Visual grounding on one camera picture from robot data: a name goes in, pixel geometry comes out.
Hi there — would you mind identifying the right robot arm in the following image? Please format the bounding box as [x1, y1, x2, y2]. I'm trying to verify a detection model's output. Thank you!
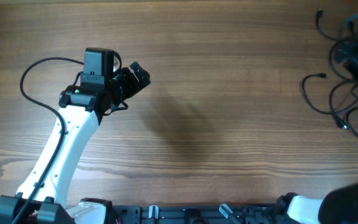
[271, 39, 358, 223]

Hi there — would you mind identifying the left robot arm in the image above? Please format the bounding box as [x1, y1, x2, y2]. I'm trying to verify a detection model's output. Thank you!
[0, 47, 151, 223]

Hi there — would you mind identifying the black usb cable long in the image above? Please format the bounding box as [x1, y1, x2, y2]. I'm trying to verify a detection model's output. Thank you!
[329, 39, 358, 138]

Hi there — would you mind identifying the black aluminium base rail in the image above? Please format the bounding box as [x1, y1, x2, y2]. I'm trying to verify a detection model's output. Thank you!
[112, 204, 273, 224]

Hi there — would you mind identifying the black usb cable short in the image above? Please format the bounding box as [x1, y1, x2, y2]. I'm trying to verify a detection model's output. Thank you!
[300, 73, 358, 116]

